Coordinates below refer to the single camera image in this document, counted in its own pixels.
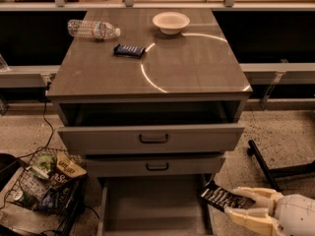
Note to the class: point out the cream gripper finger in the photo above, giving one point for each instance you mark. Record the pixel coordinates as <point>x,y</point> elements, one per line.
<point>263,197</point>
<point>254,219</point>

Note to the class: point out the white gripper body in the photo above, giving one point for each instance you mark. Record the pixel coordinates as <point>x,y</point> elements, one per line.
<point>295,214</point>

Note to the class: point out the chocolate rxbar wrapper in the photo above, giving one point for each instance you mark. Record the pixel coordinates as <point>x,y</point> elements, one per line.
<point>220,198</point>

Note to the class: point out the open bottom drawer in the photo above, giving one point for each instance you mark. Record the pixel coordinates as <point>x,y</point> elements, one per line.
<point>154,206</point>

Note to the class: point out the grey drawer cabinet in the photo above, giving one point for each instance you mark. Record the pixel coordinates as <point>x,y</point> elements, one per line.
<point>189,78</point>

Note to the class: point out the white paper bowl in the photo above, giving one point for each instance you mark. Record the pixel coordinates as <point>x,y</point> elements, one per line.
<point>171,22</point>

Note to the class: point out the tan chip bag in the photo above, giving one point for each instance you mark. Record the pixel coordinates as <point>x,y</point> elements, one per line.
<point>68,167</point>

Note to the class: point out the blue snack bar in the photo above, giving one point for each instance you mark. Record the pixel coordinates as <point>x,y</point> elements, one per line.
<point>129,51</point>

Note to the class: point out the green snack bag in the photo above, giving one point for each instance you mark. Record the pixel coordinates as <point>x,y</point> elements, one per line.
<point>44,166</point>

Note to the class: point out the clear plastic water bottle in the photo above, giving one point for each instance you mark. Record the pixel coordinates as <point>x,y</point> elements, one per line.
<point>92,29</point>

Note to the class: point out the middle drawer with handle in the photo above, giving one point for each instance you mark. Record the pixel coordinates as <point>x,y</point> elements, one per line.
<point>154,165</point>

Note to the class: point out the drawer with handle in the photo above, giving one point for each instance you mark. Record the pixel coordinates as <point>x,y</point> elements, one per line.
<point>154,165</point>
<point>151,139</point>

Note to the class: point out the top drawer with handle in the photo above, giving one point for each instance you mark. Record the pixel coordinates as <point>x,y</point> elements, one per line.
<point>151,139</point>

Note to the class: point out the wire basket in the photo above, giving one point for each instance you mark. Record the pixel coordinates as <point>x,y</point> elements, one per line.
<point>59,194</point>

